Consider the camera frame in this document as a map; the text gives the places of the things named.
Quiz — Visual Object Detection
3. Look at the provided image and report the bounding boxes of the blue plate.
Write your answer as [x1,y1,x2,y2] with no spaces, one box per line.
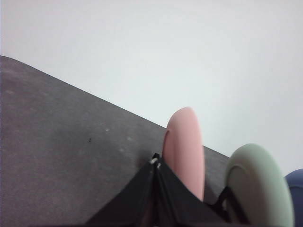
[285,168,303,227]

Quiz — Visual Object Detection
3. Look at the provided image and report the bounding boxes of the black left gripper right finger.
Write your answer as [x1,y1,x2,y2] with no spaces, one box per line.
[143,162,228,225]

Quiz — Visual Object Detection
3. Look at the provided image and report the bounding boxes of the black plastic plate rack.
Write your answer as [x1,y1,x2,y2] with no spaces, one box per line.
[205,186,250,224]

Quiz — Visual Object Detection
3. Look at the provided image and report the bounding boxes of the pink plate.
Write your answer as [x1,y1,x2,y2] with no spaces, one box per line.
[162,106,205,203]

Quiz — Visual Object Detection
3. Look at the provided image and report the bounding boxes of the pale green plate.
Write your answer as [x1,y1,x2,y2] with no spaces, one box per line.
[223,143,295,227]

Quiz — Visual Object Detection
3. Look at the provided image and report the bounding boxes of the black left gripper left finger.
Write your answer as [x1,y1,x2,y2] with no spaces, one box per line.
[85,153,160,225]

